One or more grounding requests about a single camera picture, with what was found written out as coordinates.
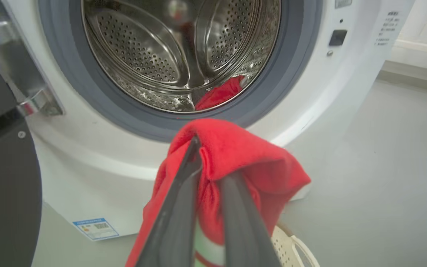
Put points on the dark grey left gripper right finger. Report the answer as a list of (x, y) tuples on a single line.
[(245, 230)]

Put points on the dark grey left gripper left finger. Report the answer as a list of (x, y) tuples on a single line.
[(174, 222)]

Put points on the red cloth garment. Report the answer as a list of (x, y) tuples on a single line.
[(243, 155)]

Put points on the red garment in drum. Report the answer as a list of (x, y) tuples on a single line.
[(221, 93)]

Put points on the white front-load washing machine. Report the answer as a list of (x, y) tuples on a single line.
[(310, 92)]

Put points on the cream plastic laundry basket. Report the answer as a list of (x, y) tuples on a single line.
[(291, 248)]

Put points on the dark washing machine door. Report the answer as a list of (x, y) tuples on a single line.
[(2, 167)]

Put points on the blue energy label sticker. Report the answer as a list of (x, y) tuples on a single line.
[(96, 228)]

